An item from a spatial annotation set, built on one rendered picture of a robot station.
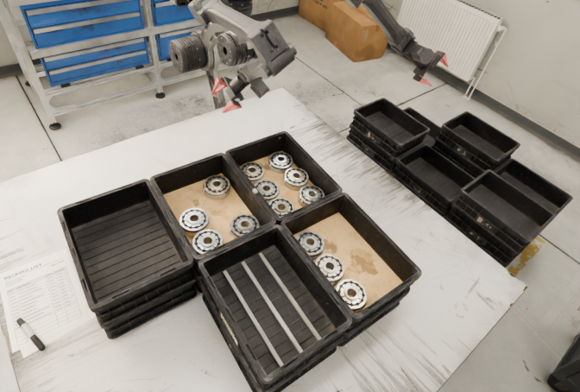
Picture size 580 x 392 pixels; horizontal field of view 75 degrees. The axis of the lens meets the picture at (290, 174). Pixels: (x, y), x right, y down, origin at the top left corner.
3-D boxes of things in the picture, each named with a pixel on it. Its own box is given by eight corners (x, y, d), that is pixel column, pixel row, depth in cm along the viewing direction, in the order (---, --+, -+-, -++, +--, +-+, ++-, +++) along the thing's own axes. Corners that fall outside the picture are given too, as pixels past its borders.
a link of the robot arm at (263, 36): (282, 18, 95) (252, 43, 94) (301, 60, 105) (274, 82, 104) (207, -17, 123) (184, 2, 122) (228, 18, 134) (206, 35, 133)
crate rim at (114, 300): (57, 213, 123) (55, 208, 121) (148, 181, 137) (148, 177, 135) (91, 315, 102) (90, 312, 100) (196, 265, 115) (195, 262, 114)
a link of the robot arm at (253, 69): (288, 38, 102) (258, 63, 101) (300, 55, 104) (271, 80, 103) (254, 55, 142) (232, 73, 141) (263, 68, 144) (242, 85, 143)
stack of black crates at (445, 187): (380, 196, 250) (395, 159, 226) (407, 179, 265) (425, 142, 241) (427, 238, 230) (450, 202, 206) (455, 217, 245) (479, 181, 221)
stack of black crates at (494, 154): (416, 173, 270) (441, 124, 238) (440, 159, 285) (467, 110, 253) (463, 210, 250) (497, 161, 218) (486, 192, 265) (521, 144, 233)
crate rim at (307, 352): (196, 265, 115) (195, 262, 114) (277, 226, 129) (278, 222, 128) (264, 388, 94) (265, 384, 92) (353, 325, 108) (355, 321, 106)
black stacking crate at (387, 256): (275, 242, 136) (279, 223, 128) (337, 211, 150) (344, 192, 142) (346, 337, 115) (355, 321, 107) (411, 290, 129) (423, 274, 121)
